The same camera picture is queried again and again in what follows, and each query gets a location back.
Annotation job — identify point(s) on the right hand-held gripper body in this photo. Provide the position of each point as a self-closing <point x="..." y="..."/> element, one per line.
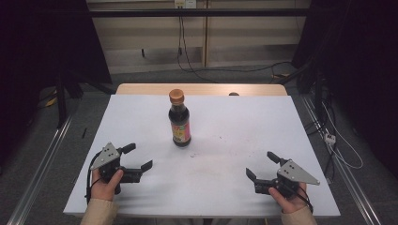
<point x="292" y="175"/>

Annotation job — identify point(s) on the light wooden table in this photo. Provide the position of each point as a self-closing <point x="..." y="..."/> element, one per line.
<point x="203" y="89"/>

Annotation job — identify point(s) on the white power strip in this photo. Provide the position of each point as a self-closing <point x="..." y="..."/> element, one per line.
<point x="330" y="138"/>

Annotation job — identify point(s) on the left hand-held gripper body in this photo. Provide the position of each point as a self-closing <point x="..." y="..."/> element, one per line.
<point x="108" y="162"/>

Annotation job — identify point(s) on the person's left hand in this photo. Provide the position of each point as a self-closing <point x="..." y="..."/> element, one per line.
<point x="104" y="189"/>

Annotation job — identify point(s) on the white board table cover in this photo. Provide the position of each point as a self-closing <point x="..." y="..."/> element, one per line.
<point x="219" y="162"/>

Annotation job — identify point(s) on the black horizontal crossbar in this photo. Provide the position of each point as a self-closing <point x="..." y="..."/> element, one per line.
<point x="219" y="12"/>

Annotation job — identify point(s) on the small black stick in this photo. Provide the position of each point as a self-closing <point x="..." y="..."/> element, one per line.
<point x="84" y="132"/>

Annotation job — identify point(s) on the black metal stand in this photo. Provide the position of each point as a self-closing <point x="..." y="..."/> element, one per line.
<point x="61" y="100"/>

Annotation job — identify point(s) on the aluminium floor rail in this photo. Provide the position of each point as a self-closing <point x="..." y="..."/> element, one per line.
<point x="347" y="178"/>
<point x="40" y="172"/>

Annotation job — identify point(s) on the dark sauce bottle orange cap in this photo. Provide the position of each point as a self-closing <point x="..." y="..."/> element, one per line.
<point x="179" y="122"/>

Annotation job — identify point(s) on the person's right hand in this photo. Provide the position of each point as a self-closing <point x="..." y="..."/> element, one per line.
<point x="289" y="203"/>

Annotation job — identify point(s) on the white wall outlet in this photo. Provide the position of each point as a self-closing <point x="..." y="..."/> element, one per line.
<point x="185" y="3"/>

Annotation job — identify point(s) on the black curtain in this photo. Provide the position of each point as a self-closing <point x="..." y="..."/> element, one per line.
<point x="47" y="40"/>
<point x="359" y="47"/>

